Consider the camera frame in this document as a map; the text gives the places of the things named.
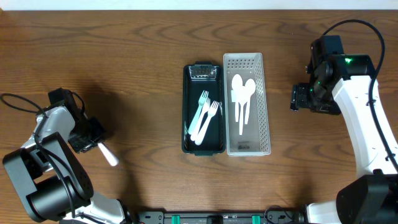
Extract white plastic spoon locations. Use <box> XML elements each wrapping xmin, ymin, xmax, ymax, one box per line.
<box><xmin>98</xmin><ymin>142</ymin><xmax>119</xmax><ymax>167</ymax></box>
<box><xmin>231</xmin><ymin>74</ymin><xmax>243</xmax><ymax>122</ymax></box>
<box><xmin>244</xmin><ymin>78</ymin><xmax>256</xmax><ymax>124</ymax></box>
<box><xmin>236</xmin><ymin>86</ymin><xmax>248</xmax><ymax>136</ymax></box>

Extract white plastic fork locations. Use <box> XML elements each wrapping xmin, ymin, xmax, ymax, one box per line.
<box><xmin>195</xmin><ymin>101</ymin><xmax>219</xmax><ymax>146</ymax></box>
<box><xmin>190</xmin><ymin>98</ymin><xmax>210</xmax><ymax>141</ymax></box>

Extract mint green plastic fork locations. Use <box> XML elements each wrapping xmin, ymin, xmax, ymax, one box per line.
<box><xmin>188</xmin><ymin>90</ymin><xmax>208</xmax><ymax>135</ymax></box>

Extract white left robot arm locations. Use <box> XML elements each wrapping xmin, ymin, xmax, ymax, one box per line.
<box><xmin>2</xmin><ymin>106</ymin><xmax>132</xmax><ymax>223</ymax></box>

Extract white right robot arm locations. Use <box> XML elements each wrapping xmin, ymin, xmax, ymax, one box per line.
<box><xmin>291</xmin><ymin>54</ymin><xmax>397</xmax><ymax>223</ymax></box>

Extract clear white plastic basket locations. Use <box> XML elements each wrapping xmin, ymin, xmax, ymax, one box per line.
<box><xmin>223</xmin><ymin>53</ymin><xmax>271</xmax><ymax>157</ymax></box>

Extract white label in basket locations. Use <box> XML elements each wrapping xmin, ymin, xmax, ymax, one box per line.
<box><xmin>231</xmin><ymin>90</ymin><xmax>236</xmax><ymax>103</ymax></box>

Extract dark green plastic basket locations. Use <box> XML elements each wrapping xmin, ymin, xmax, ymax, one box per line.
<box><xmin>182</xmin><ymin>62</ymin><xmax>226</xmax><ymax>156</ymax></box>

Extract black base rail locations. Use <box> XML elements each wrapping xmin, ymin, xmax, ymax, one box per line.
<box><xmin>135</xmin><ymin>206</ymin><xmax>308</xmax><ymax>224</ymax></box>

